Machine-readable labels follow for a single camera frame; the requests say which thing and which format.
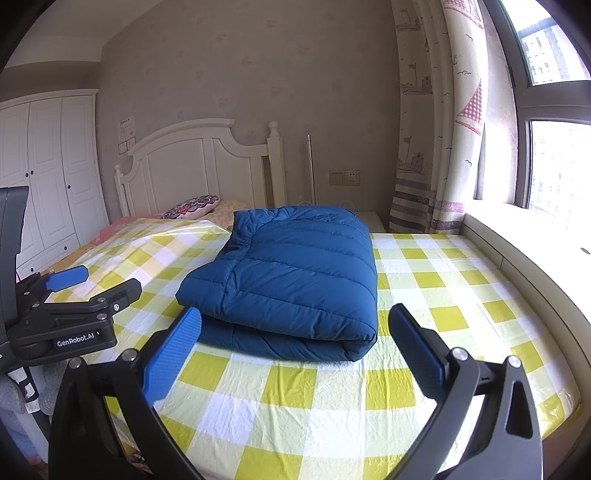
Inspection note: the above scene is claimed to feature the pink floral bed sheet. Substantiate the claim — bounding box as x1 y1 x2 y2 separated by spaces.
88 217 162 250

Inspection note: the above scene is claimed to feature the dark framed window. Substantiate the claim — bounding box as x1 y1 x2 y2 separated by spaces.
473 0 591 217

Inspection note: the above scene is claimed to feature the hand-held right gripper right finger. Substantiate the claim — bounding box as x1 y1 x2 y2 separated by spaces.
389 303 546 480

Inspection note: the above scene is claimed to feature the printed cream curtain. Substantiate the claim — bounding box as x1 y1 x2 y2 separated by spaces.
389 0 522 234

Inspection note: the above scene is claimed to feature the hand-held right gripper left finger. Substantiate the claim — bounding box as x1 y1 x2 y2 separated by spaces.
48 305 204 480

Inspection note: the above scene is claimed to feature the beige window ledge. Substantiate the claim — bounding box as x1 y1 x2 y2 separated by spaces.
462 212 591 416

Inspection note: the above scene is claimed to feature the white wooden headboard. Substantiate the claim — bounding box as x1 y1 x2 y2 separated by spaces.
115 119 284 217

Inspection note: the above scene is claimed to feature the blue puffer jacket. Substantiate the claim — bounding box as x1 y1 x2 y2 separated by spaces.
175 205 378 362

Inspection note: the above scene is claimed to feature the yellow checked bed cover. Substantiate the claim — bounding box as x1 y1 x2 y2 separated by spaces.
18 217 580 480

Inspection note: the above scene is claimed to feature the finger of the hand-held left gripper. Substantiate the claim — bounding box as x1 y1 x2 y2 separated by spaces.
16 265 89 303
41 278 142 319

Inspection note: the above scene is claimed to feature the person's left hand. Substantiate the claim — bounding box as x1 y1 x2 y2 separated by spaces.
0 360 63 416

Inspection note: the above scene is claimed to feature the patterned pink pillow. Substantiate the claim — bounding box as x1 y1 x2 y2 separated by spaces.
161 195 220 220

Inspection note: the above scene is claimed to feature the white wardrobe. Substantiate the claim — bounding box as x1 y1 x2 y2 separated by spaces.
0 89 110 280

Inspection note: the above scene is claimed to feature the white nightstand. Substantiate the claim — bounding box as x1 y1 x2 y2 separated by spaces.
353 211 387 234

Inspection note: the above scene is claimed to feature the beige pillow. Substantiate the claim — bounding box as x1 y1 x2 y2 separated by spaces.
205 199 252 232

